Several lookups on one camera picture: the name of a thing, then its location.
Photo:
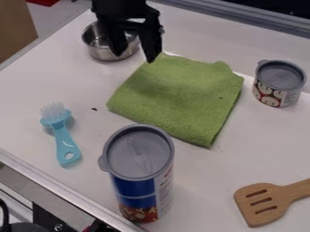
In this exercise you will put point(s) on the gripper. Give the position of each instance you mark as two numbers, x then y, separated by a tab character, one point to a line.
121	10

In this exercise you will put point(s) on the green cloth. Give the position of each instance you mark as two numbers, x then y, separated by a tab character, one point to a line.
177	99

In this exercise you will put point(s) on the silver pot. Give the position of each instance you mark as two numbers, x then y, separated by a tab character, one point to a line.
97	40

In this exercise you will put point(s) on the blue brush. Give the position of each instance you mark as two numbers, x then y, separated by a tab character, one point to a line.
60	133

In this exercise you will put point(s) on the tall blue can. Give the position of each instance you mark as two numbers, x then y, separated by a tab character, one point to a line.
139	172

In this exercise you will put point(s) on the short mushroom can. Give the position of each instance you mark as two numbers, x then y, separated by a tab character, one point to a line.
279	83

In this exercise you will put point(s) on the wooden spatula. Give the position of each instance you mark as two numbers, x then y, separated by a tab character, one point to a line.
270	201

